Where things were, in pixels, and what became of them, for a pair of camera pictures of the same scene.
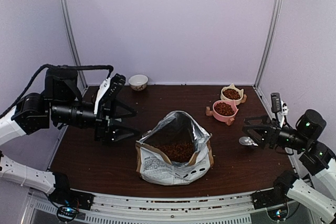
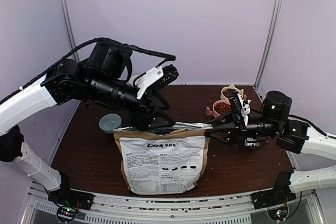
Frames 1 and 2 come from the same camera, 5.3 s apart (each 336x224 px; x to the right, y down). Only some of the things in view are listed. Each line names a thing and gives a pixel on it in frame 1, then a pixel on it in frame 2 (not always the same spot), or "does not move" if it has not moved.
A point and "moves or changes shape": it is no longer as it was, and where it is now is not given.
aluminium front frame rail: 234,209 does not move
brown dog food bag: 153,165 moves or changes shape
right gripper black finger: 261,121 → 227,120
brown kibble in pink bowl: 223,108 does not move
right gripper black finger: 258,132 → 224,134
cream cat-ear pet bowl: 232,93 does not move
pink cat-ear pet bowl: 224,110 does not move
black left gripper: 101,123 → 143,122
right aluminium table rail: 288,153 does not move
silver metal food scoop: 247,140 does not move
